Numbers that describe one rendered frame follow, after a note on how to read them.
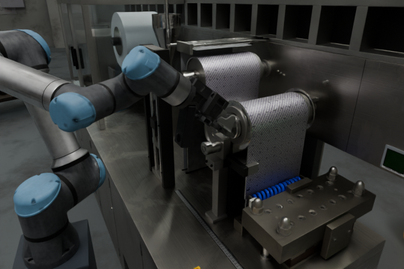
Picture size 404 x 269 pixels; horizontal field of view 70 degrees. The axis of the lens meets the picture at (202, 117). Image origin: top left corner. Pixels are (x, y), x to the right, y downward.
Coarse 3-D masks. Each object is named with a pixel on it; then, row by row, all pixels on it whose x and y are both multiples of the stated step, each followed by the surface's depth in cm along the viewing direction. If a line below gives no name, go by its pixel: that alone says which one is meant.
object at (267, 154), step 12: (300, 132) 91; (264, 144) 84; (276, 144) 87; (288, 144) 90; (300, 144) 93; (252, 156) 84; (264, 156) 86; (276, 156) 89; (288, 156) 92; (300, 156) 96; (264, 168) 88; (276, 168) 91; (288, 168) 94; (252, 180) 87; (264, 180) 90; (276, 180) 93; (288, 180) 97; (252, 192) 89
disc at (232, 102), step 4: (232, 100) 83; (228, 104) 85; (232, 104) 84; (236, 104) 82; (240, 104) 80; (240, 108) 80; (244, 108) 79; (244, 112) 79; (244, 116) 80; (248, 116) 78; (248, 120) 78; (248, 124) 79; (248, 128) 79; (248, 132) 79; (248, 136) 80; (248, 140) 80; (232, 144) 88; (240, 144) 84; (244, 144) 82; (248, 144) 81; (236, 148) 86; (240, 148) 84; (244, 148) 83
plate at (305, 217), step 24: (288, 192) 90; (312, 192) 91; (336, 192) 90; (264, 216) 80; (288, 216) 80; (312, 216) 80; (336, 216) 80; (360, 216) 88; (264, 240) 77; (288, 240) 72; (312, 240) 78
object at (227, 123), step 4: (220, 116) 76; (232, 116) 78; (216, 120) 75; (220, 120) 76; (224, 120) 77; (228, 120) 77; (232, 120) 78; (224, 124) 77; (228, 124) 78; (232, 124) 79; (228, 128) 78; (228, 132) 78; (228, 136) 81; (232, 136) 82
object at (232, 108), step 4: (228, 108) 85; (232, 108) 83; (236, 108) 82; (308, 108) 91; (228, 112) 85; (232, 112) 84; (236, 112) 82; (240, 112) 80; (308, 112) 91; (240, 116) 80; (308, 116) 92; (240, 120) 81; (244, 120) 79; (244, 124) 80; (244, 128) 80; (244, 132) 80; (240, 136) 82; (244, 136) 81; (232, 140) 86; (236, 140) 84; (240, 140) 83; (244, 140) 81; (236, 144) 85
